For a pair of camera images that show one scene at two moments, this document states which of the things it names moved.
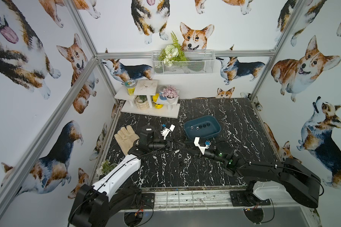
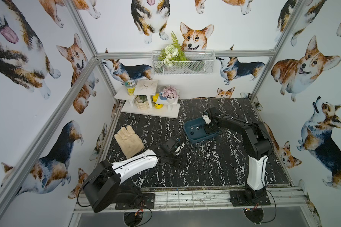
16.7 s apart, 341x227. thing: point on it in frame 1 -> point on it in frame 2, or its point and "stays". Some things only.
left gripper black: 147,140 -> 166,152
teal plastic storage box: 203,127 stays
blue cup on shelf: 160,90 stays
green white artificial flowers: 172,53 stays
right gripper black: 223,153 -> 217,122
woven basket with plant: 142,102 stays
